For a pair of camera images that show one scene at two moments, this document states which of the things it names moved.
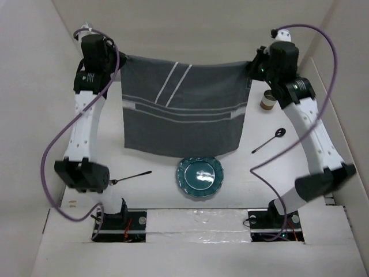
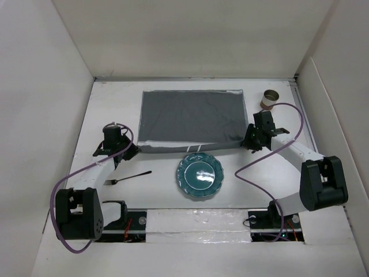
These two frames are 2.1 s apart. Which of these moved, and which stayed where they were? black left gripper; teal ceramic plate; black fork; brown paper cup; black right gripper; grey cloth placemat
Moved: black left gripper; black right gripper; grey cloth placemat
Stayed: brown paper cup; black fork; teal ceramic plate
